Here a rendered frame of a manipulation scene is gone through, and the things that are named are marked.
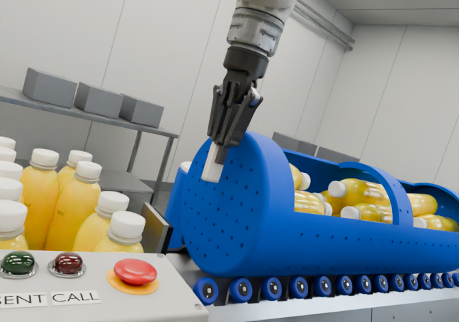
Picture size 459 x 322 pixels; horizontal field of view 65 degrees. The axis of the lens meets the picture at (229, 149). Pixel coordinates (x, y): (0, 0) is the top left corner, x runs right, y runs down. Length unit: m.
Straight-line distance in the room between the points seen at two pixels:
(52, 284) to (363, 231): 0.62
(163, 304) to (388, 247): 0.67
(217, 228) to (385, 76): 5.88
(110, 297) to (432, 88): 5.95
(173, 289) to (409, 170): 5.70
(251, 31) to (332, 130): 6.03
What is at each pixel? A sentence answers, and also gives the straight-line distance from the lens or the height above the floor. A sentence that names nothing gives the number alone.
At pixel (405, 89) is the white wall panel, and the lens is 6.24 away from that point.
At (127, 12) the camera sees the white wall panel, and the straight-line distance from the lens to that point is 4.17.
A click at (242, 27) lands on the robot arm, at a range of 0.62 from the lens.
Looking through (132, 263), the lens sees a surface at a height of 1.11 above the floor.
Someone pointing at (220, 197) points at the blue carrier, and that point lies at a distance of 0.68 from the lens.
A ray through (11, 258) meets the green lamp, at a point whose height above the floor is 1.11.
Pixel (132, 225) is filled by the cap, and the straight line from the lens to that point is 0.43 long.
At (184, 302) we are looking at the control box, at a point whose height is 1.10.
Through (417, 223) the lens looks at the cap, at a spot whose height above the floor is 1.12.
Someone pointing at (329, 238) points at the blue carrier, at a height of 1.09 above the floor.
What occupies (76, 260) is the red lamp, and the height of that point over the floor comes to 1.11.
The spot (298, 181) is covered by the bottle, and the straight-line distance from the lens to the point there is 0.77.
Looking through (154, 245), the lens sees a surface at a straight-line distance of 0.63.
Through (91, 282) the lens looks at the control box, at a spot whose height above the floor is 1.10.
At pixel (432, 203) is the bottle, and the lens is 1.27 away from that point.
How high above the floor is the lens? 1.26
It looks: 6 degrees down
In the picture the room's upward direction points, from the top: 17 degrees clockwise
